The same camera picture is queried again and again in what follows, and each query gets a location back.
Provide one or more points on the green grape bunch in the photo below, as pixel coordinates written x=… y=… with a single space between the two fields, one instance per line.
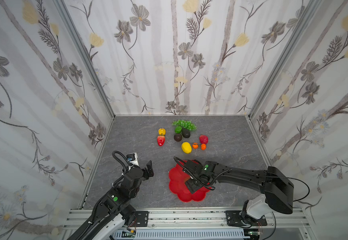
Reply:
x=185 y=124

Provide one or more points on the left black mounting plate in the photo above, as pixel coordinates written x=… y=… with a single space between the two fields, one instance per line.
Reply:
x=138 y=219

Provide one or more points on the green lime fruit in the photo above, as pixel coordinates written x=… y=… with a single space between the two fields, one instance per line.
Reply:
x=178 y=130

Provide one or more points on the white slotted cable duct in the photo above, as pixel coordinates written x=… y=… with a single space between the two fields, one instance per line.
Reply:
x=181 y=234

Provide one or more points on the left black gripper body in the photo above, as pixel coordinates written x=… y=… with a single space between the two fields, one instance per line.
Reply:
x=145 y=172

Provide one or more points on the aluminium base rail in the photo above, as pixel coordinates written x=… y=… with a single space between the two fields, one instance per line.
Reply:
x=279 y=226

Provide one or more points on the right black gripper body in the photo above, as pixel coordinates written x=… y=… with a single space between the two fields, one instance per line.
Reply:
x=190 y=176

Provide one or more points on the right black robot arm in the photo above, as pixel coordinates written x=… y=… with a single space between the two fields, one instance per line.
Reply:
x=276 y=190

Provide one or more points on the dark red pomegranate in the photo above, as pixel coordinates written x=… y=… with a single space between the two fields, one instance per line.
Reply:
x=204 y=139

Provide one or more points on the black mounting plate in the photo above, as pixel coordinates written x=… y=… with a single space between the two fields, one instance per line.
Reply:
x=235 y=219
x=138 y=219

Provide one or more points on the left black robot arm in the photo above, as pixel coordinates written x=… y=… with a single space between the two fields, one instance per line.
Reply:
x=113 y=210

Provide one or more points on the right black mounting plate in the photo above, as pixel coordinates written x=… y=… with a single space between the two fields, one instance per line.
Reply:
x=235 y=219

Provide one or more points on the plain orange tangerine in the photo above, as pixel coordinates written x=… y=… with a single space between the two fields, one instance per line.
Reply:
x=203 y=147

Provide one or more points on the dark avocado upper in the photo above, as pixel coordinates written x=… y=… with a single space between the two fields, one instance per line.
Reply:
x=186 y=133

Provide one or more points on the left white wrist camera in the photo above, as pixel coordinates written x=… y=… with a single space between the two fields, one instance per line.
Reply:
x=132 y=159

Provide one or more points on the red flower-shaped fruit bowl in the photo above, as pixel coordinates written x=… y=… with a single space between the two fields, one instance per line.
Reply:
x=177 y=186

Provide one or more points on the yellow lemon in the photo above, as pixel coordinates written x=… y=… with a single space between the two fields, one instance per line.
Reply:
x=186 y=147

